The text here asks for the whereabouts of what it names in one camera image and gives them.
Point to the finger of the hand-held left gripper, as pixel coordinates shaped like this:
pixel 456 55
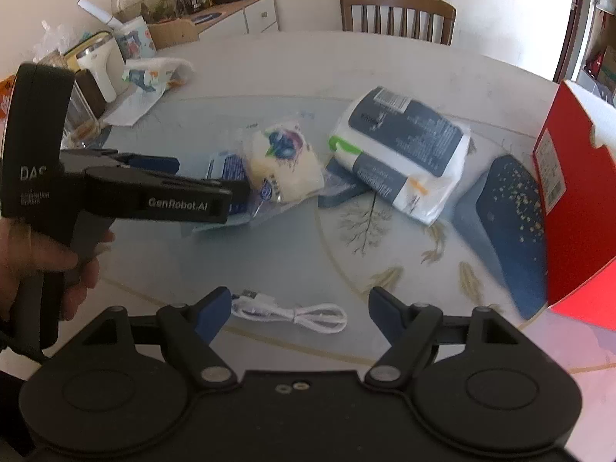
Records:
pixel 144 197
pixel 154 163

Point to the white sideboard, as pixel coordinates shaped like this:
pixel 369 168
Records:
pixel 260 14

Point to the cardboard box with green print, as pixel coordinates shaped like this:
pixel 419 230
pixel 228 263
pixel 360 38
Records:
pixel 609 77

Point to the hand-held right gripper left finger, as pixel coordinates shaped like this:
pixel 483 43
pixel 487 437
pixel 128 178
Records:
pixel 214 310

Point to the clear plastic bag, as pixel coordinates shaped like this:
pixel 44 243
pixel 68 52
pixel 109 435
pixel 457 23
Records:
pixel 48 43

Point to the white wooden wall cabinet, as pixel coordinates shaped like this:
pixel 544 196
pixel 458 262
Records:
pixel 606 19

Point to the clear glass tank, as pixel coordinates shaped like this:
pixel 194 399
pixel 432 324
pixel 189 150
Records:
pixel 144 7

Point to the white marble desktop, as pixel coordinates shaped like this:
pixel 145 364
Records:
pixel 288 250

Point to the dark jar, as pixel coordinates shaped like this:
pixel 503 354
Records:
pixel 197 0

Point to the white paper roll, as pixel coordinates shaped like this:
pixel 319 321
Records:
pixel 96 9

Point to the orange packet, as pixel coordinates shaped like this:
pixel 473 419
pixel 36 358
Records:
pixel 6 101

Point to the blueberry print bread packet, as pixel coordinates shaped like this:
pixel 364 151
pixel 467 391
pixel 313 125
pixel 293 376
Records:
pixel 284 163

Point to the white kettle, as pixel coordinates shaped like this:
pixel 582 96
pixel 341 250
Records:
pixel 103 77

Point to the blue tissue pack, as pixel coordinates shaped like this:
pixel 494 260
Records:
pixel 231 166

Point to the red cardboard box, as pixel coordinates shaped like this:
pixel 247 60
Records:
pixel 577 202

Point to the paper towel pack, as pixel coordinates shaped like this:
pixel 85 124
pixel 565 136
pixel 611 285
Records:
pixel 144 77

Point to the person's left hand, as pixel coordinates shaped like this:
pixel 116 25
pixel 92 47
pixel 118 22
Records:
pixel 19 250

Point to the clear drinking glass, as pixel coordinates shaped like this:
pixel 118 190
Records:
pixel 82 120

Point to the white navy wet wipes pack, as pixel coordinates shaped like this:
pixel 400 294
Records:
pixel 404 130

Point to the open brown cardboard box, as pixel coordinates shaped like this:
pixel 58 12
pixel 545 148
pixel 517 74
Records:
pixel 173 33

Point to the red bag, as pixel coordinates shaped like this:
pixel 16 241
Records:
pixel 594 62

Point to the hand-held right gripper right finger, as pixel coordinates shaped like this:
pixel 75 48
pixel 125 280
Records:
pixel 385 310

